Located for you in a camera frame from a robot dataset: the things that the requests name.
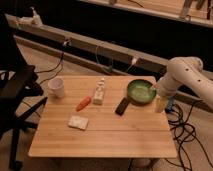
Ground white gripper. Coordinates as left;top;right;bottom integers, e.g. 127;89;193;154
155;78;175;113

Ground white sponge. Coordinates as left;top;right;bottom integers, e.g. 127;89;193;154
68;116;89;130

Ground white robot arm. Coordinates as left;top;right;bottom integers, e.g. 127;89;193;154
155;57;213;109

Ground green ceramic bowl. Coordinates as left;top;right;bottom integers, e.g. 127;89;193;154
127;79;156;105

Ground blue box on floor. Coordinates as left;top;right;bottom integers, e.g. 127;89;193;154
165;98;174;113

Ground black rectangular block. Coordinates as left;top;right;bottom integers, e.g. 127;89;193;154
115;98;129;116

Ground white bottle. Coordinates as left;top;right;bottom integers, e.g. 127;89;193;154
93;78;105;105

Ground orange carrot toy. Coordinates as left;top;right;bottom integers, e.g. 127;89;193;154
76;96;91;112

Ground wooden table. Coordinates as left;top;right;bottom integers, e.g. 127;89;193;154
29;76;177;158

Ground white mug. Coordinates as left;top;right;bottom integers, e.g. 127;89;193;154
48;77;65;98

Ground black office chair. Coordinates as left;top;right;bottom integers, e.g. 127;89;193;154
0;11;47;171

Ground black floor cables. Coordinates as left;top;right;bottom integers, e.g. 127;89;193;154
165;99;213;171

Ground white clamp on rail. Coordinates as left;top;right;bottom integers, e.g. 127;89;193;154
18;7;43;27

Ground long metal rail beam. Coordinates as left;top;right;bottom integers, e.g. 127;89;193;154
6;14;213;111

